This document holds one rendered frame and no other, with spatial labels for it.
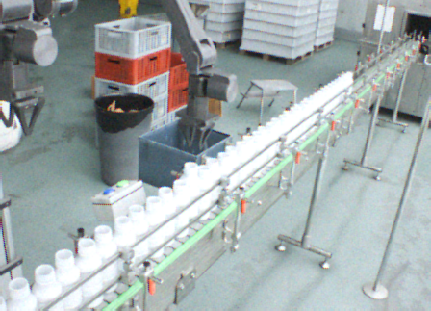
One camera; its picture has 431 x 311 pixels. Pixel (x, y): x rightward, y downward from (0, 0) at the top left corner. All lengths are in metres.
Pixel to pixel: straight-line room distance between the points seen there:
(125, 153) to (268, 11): 5.13
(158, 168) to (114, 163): 1.43
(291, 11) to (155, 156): 6.09
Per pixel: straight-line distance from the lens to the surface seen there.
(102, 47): 3.90
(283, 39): 8.00
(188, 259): 1.35
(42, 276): 0.95
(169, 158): 2.01
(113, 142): 3.40
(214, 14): 8.66
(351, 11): 11.70
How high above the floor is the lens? 1.77
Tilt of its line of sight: 24 degrees down
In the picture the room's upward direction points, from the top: 6 degrees clockwise
